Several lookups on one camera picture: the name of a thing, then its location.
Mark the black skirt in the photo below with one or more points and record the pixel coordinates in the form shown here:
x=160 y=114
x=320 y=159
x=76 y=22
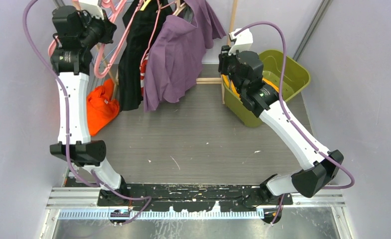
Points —
x=140 y=26

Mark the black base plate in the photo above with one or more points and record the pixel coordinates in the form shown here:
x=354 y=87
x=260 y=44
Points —
x=189 y=197

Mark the pink empty hanger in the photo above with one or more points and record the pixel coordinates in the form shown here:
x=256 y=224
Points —
x=69 y=28

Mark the yellow skirt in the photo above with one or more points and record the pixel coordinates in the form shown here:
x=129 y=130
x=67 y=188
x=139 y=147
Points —
x=229 y=84

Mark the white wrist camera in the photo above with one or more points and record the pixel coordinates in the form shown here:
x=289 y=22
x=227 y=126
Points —
x=242 y=40
x=93 y=8

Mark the thin pink wire hanger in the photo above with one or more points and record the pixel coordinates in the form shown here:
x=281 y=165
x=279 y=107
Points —
x=158 y=12

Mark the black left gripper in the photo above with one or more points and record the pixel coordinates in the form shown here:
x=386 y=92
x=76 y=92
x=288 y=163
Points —
x=107 y=27

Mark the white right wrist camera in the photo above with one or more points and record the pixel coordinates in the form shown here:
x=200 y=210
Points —
x=242 y=40

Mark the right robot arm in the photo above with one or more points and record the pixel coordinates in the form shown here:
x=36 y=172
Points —
x=318 y=164

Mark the pink plastic hanger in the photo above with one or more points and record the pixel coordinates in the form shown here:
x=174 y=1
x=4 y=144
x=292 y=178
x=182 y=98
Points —
x=112 y=7

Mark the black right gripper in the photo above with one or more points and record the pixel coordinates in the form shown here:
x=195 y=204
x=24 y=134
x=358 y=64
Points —
x=224 y=58

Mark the orange cloth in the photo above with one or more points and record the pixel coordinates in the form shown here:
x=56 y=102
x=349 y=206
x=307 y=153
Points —
x=102 y=107

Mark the cream yellow hanger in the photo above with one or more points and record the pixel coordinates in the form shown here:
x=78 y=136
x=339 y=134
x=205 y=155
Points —
x=144 y=4

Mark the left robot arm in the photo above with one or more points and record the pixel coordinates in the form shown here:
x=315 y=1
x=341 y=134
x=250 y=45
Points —
x=72 y=69

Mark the wooden clothes rack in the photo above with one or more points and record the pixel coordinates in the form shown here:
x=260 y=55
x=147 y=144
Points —
x=228 y=9

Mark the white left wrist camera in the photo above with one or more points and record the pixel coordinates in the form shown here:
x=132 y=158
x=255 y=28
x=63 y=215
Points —
x=93 y=8

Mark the red white patterned garment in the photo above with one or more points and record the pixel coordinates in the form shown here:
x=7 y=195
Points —
x=142 y=69

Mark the purple skirt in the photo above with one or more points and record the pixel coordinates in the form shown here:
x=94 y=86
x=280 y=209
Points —
x=175 y=58

